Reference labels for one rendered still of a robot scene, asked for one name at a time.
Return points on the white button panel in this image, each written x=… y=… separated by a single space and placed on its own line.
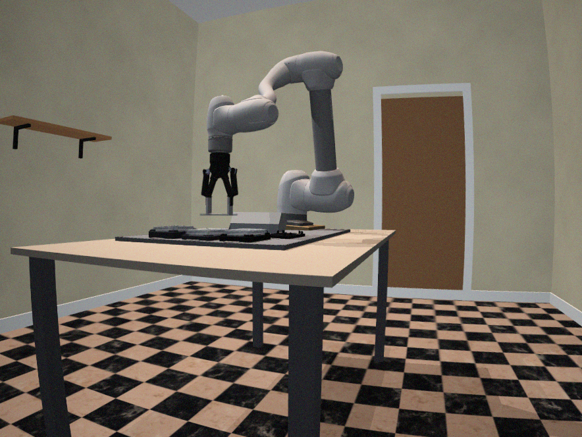
x=259 y=220

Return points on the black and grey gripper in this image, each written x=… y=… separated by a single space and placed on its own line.
x=219 y=168

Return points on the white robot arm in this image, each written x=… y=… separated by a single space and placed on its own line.
x=327 y=191

